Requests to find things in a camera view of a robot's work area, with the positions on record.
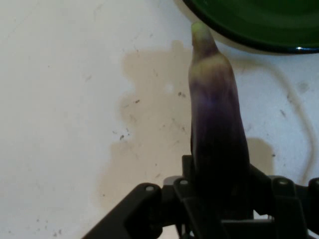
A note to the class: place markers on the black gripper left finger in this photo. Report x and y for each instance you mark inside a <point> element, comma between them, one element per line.
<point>154,211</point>

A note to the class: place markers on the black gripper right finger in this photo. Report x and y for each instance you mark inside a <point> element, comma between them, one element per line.
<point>286,211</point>

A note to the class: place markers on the purple toy eggplant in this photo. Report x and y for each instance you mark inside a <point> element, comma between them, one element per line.
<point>216,124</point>

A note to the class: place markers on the green plate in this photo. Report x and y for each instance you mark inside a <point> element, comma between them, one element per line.
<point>261,22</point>

